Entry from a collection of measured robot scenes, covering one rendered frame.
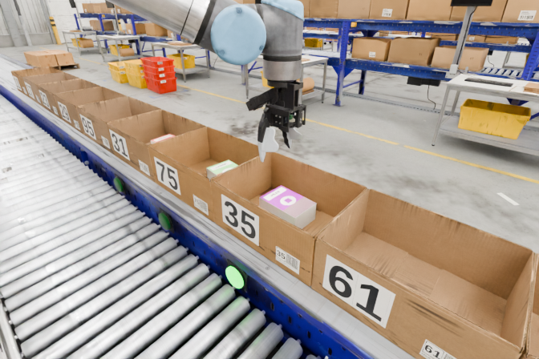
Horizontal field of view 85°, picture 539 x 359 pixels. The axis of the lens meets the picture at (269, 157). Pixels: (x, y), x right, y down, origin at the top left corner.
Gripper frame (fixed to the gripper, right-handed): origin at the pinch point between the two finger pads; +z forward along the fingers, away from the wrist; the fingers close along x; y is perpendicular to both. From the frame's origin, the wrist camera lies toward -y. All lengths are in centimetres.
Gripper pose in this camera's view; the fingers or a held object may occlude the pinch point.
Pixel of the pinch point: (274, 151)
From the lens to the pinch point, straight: 80.7
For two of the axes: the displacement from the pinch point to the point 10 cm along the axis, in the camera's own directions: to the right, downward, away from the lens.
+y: 7.5, 3.0, -5.9
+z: 0.0, 8.9, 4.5
